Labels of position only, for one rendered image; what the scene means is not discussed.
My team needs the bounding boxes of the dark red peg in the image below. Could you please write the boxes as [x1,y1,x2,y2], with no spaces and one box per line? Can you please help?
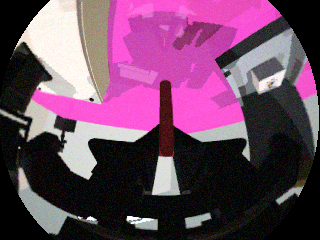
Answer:
[159,80,175,157]

